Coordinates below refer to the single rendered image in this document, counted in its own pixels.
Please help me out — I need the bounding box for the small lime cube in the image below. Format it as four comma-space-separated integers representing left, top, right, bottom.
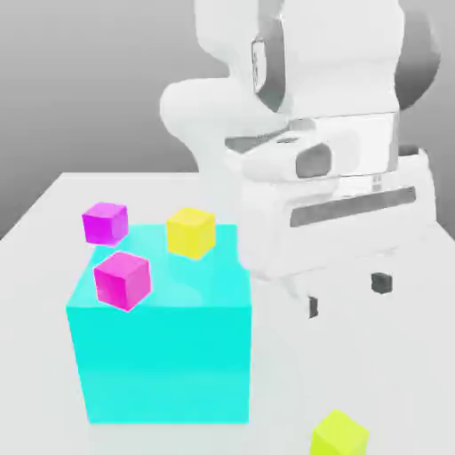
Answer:
309, 408, 371, 455

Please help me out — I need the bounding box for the large cyan box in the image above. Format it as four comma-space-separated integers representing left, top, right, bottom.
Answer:
65, 223, 252, 425

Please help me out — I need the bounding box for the small magenta cube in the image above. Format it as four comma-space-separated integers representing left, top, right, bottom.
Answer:
82, 201, 130, 247
92, 251, 153, 313

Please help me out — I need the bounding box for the small yellow cube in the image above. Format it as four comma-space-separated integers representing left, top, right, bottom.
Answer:
165, 207, 217, 261

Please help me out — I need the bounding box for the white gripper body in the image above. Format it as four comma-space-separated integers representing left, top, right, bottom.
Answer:
240, 148, 439, 285

